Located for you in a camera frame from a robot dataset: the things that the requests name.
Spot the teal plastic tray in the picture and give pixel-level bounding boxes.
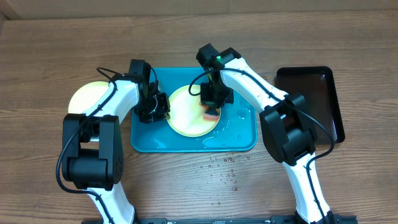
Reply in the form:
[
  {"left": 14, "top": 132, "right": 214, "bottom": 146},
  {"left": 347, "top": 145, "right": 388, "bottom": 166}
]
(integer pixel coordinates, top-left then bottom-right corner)
[{"left": 130, "top": 67, "right": 258, "bottom": 154}]

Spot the yellow-green plate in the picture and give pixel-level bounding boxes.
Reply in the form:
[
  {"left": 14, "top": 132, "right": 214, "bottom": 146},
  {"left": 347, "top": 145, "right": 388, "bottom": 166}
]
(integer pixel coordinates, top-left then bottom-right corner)
[
  {"left": 167, "top": 85, "right": 221, "bottom": 137},
  {"left": 68, "top": 82, "right": 109, "bottom": 114}
]

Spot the orange and grey sponge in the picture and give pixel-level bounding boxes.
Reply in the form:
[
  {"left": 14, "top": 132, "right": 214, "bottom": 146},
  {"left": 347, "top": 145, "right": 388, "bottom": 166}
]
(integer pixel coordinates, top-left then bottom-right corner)
[{"left": 202, "top": 105, "right": 220, "bottom": 121}]

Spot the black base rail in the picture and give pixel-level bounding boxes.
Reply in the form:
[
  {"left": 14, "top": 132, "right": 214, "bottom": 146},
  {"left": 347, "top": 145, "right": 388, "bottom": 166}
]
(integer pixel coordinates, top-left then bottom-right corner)
[{"left": 81, "top": 214, "right": 358, "bottom": 224}]

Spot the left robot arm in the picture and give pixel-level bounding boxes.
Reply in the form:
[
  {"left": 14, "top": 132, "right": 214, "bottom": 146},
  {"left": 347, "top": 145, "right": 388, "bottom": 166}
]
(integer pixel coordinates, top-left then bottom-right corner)
[{"left": 55, "top": 59, "right": 170, "bottom": 223}]

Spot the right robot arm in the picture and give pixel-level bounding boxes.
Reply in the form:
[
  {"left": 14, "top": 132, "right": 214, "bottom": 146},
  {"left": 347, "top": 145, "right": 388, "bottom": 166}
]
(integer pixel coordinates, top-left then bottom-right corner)
[{"left": 196, "top": 44, "right": 334, "bottom": 223}]

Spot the black rectangular tray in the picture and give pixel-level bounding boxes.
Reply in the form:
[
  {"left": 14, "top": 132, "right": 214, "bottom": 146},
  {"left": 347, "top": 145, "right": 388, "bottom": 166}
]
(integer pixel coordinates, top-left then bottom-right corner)
[{"left": 276, "top": 66, "right": 345, "bottom": 143}]

